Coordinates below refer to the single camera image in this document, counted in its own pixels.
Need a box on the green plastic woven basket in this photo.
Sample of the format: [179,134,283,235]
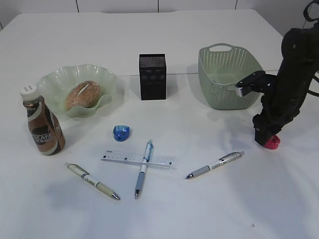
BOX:
[198,43,263,110]

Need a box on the black mesh pen holder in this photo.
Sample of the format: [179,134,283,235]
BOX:
[139,54,166,100]

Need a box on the sugared bread roll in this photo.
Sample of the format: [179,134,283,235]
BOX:
[65,81,101,111]

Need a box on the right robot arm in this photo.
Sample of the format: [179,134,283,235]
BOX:
[251,0,319,149]

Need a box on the pink pencil sharpener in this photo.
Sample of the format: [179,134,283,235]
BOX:
[264,135,281,150]

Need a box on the green wavy glass plate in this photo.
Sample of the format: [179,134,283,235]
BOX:
[37,64,117,118]

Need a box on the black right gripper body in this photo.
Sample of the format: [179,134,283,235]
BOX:
[252,74,306,133]

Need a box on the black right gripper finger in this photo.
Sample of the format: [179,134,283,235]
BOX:
[255,127,274,146]

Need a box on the blue pencil sharpener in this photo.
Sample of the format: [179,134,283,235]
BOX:
[113,125,130,142]

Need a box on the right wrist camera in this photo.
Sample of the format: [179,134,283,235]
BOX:
[235,71,266,97]

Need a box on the grey grip pen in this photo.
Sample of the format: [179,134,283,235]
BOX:
[185,151,245,179]

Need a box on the clear plastic ruler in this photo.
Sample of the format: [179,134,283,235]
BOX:
[101,150,175,169]

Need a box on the blue grip pen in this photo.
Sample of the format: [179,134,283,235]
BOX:
[135,139,153,199]

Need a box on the brown Nescafe coffee bottle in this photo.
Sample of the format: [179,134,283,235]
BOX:
[19,84,65,155]

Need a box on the cream grip pen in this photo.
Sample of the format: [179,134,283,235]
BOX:
[65,162,120,201]

